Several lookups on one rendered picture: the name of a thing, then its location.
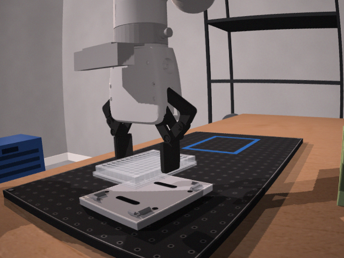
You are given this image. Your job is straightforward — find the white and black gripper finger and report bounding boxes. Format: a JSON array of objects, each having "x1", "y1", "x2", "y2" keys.
[
  {"x1": 102, "y1": 99, "x2": 133, "y2": 160},
  {"x1": 155, "y1": 87, "x2": 197, "y2": 174}
]

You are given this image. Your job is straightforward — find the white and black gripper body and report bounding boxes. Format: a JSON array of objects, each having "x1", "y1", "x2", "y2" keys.
[{"x1": 110, "y1": 44, "x2": 182, "y2": 125}]

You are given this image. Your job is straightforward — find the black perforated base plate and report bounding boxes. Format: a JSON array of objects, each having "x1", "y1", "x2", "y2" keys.
[{"x1": 3, "y1": 131, "x2": 303, "y2": 258}]

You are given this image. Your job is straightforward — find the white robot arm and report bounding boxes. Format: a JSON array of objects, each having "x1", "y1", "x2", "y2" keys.
[{"x1": 74, "y1": 0, "x2": 215, "y2": 71}]

